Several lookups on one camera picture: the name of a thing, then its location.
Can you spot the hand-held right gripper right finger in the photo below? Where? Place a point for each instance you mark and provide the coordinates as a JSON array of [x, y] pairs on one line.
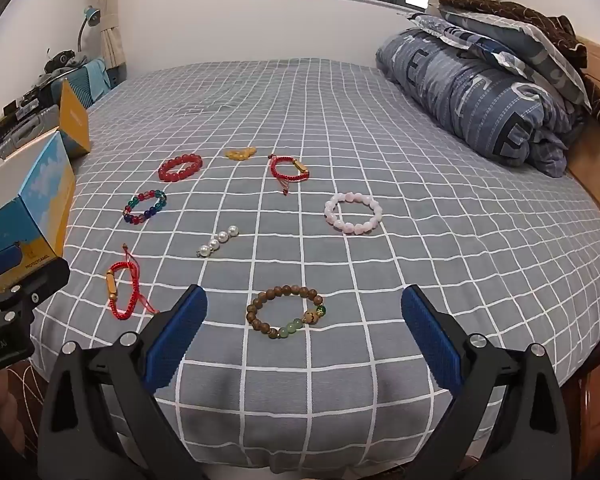
[[430, 340]]

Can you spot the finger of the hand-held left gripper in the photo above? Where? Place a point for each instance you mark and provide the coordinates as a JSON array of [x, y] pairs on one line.
[[0, 262]]

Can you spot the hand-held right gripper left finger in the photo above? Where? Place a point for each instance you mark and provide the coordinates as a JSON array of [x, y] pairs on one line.
[[175, 340]]

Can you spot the blue and yellow cardboard box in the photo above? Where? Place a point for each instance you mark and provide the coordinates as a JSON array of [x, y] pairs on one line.
[[45, 185]]

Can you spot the white pearl strand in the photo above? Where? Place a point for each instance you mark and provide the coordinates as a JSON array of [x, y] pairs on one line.
[[223, 236]]

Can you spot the person's left hand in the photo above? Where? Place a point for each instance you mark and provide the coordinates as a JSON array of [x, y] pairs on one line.
[[0, 410]]

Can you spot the grey checked bed sheet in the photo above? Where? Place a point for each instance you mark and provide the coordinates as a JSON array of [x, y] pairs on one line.
[[405, 285]]

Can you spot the grey electronic device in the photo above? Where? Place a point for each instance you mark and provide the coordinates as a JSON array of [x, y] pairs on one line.
[[25, 130]]

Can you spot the yellow box lid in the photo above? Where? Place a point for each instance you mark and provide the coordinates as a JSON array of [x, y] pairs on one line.
[[75, 115]]

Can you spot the teal fabric bag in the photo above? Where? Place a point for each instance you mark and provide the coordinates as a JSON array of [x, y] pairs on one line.
[[92, 82]]

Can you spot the folded blue printed quilt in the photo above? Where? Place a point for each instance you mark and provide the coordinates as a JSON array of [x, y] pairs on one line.
[[460, 95]]

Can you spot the blue desk lamp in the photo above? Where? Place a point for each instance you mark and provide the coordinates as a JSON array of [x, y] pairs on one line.
[[91, 16]]

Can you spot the pillows with brown blanket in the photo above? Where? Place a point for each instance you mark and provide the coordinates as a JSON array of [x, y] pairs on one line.
[[530, 15]]

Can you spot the wooden bed frame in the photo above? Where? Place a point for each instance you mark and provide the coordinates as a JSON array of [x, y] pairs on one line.
[[597, 400]]

